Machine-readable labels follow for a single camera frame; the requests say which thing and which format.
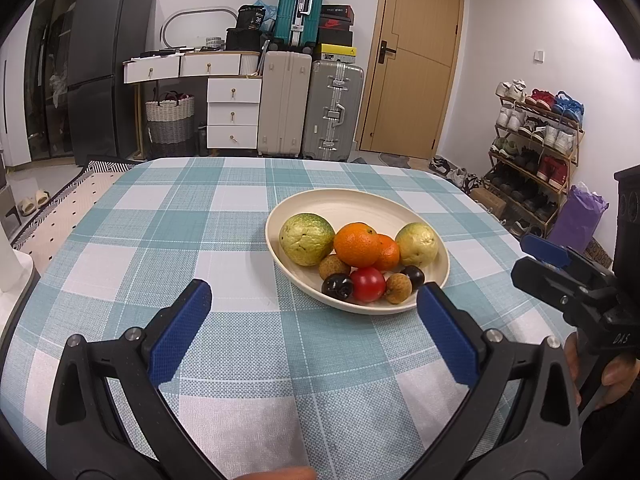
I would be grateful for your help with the thin black shoe box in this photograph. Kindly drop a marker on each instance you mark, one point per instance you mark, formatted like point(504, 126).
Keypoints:
point(336, 11)

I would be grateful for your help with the black case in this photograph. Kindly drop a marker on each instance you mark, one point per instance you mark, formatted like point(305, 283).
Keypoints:
point(244, 40)

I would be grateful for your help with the silver suitcase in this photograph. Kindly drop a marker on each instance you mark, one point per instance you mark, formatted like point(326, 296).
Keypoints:
point(332, 110)

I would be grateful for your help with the brown patterned mat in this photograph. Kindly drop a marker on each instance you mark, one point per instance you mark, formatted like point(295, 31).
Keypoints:
point(599, 252)

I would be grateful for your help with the teal checkered tablecloth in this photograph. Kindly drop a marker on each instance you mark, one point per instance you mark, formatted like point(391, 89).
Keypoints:
point(175, 220)

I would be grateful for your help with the beige slipper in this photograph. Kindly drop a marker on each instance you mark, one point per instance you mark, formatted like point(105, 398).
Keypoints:
point(26, 207)
point(41, 197)

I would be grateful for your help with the patterned rug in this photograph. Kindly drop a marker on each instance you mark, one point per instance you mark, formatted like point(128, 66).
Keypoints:
point(65, 200)

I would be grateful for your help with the plain black shoe box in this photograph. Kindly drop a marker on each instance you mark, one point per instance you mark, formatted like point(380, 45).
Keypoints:
point(335, 38)

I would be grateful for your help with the dark grey refrigerator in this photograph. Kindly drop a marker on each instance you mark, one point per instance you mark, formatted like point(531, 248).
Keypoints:
point(105, 75)

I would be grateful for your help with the black shoe box red print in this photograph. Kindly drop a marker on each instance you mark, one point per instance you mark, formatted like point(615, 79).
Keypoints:
point(336, 24)

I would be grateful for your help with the yellow-green guava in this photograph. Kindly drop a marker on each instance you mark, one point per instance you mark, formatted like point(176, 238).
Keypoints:
point(417, 245)

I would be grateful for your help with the wicker laundry basket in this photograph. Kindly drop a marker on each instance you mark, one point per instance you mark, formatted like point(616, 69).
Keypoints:
point(169, 122)

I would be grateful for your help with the striped cup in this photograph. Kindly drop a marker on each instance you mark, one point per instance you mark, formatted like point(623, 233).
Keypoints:
point(215, 42)

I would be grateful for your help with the green mottled guava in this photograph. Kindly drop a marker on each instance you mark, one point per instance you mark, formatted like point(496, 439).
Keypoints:
point(305, 240)

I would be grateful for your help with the teal suitcase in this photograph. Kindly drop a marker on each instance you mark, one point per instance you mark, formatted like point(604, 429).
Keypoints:
point(297, 7)

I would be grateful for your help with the white wardrobe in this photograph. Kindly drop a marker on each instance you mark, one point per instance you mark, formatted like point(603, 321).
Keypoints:
point(15, 110)

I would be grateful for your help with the oval metal-framed mirror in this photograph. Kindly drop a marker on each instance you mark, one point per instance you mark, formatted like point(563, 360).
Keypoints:
point(197, 27)

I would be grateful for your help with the yellow and black box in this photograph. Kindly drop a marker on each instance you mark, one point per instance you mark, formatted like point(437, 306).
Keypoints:
point(336, 53)

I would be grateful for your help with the brown longan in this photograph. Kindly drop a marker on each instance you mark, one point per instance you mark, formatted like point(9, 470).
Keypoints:
point(398, 289)
point(332, 265)

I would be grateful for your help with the small orange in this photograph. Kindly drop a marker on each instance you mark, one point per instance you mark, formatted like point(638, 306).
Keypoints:
point(391, 255)

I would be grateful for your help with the purple bag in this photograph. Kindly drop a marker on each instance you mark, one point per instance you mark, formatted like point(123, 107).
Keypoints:
point(577, 220)

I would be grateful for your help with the person's left hand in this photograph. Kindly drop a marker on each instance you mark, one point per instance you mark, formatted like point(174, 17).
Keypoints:
point(285, 475)

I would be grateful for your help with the wooden shoe rack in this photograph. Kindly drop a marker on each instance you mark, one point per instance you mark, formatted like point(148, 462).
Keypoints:
point(579, 135)

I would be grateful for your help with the red tomato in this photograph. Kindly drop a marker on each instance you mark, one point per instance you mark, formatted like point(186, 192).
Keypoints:
point(367, 285)

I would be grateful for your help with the black sneaker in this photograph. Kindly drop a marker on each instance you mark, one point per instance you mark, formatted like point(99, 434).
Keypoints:
point(440, 164)

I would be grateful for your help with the rows of shoes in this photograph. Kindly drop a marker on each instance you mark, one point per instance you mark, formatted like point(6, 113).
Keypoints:
point(552, 167)

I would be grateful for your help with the dark glass cabinet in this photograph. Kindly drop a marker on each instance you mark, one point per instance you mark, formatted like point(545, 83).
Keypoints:
point(47, 85)

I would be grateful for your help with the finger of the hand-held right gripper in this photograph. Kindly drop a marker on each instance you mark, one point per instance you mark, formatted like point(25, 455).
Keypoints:
point(555, 285)
point(547, 251)

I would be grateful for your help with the beige suitcase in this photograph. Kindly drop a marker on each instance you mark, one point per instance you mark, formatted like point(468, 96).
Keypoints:
point(284, 105)

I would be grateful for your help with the person's right hand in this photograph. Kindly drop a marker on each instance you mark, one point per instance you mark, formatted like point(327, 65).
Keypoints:
point(625, 377)

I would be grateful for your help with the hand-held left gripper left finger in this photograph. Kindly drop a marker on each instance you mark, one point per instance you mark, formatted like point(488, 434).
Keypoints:
point(180, 332)

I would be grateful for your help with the large orange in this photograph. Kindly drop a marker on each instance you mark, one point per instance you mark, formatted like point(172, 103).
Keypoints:
point(356, 246)

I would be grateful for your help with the black bag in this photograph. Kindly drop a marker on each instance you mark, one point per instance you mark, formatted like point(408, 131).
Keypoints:
point(251, 17)

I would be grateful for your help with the grey doormat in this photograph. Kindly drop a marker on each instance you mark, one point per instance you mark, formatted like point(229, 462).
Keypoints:
point(395, 160)

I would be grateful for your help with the white sneaker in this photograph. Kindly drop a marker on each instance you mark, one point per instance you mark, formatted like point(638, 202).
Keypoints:
point(462, 178)

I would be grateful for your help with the person's right forearm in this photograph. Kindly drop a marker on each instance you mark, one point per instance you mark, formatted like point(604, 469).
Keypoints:
point(615, 445)

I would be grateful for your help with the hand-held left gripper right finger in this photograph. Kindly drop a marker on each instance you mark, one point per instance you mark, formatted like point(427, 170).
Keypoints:
point(449, 332)

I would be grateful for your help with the cream round plate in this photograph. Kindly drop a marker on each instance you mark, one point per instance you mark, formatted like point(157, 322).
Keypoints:
point(350, 205)

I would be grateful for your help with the small cardboard box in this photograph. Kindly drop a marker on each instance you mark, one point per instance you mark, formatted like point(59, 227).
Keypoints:
point(488, 201)

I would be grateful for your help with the dark purple plum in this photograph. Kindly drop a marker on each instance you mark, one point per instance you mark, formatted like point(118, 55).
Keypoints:
point(337, 287)
point(414, 276)

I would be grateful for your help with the white drawer desk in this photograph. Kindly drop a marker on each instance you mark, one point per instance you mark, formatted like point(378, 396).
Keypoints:
point(232, 92)

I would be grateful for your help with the blue plastic bag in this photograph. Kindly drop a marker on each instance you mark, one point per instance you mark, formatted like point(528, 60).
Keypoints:
point(271, 10)

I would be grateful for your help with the white light switch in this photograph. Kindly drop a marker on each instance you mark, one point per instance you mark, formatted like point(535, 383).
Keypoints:
point(538, 56)

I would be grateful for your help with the wooden door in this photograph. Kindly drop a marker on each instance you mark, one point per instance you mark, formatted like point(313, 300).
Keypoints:
point(415, 85)

